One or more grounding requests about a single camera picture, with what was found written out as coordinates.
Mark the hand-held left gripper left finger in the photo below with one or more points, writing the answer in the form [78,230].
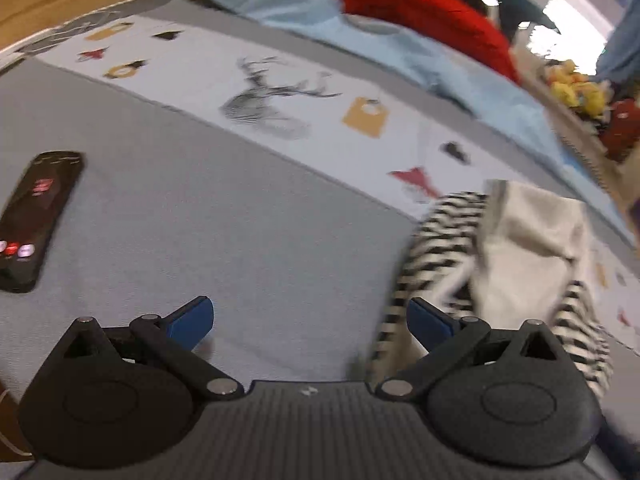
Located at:
[192,320]

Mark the black white striped garment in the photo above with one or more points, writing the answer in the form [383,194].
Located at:
[530,250]

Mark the light blue blanket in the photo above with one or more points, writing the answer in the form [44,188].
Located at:
[435,65]

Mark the dark teal shark plush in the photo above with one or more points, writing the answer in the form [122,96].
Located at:
[510,5]

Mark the yellow plush toy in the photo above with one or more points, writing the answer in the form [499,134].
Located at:
[580,100]
[562,70]

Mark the blue curtain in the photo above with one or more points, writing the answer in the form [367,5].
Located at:
[622,40]

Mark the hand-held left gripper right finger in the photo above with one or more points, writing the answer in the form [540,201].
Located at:
[429,325]

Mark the window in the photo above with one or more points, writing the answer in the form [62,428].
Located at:
[575,10]

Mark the red blanket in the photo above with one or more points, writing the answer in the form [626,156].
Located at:
[425,5]

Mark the red cushion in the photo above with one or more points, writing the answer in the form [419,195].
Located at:
[622,125]

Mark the black smartphone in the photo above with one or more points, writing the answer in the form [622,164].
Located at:
[35,210]

